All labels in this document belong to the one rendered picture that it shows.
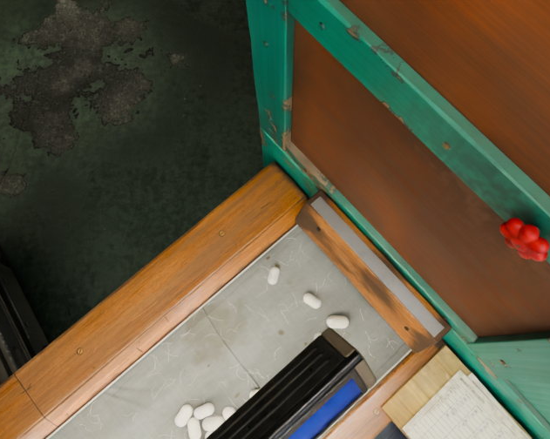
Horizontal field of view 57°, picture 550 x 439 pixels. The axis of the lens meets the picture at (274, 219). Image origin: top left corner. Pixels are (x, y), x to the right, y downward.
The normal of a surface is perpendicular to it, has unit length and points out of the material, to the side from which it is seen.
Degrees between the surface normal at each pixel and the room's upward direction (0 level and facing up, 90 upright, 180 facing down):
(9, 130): 0
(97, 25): 0
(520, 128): 90
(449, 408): 0
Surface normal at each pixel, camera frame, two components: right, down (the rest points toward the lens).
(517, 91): -0.75, 0.64
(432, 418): -0.02, -0.25
